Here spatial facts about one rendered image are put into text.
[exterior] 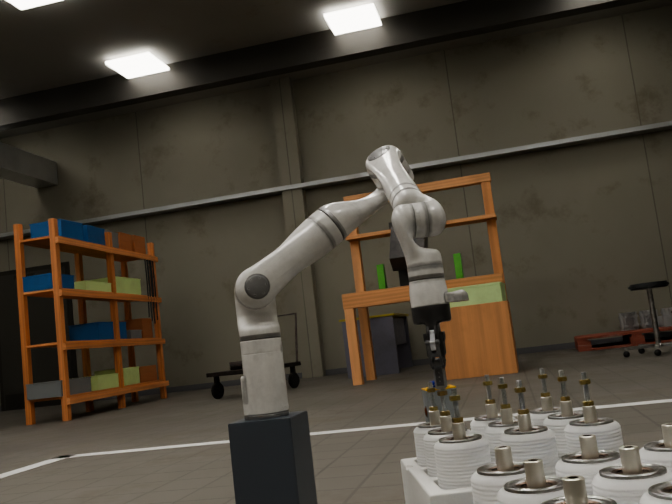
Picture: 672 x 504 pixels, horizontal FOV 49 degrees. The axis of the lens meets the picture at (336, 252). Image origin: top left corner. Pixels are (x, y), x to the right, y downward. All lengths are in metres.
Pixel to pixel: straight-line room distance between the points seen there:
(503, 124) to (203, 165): 4.43
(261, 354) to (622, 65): 9.56
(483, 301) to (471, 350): 0.44
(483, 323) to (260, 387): 5.09
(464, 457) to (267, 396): 0.50
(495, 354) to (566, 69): 5.24
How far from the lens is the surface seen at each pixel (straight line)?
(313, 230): 1.65
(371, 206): 1.70
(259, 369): 1.62
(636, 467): 0.96
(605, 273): 10.28
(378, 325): 8.79
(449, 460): 1.31
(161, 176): 11.59
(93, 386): 8.32
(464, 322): 6.62
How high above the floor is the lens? 0.44
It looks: 7 degrees up
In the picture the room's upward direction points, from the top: 7 degrees counter-clockwise
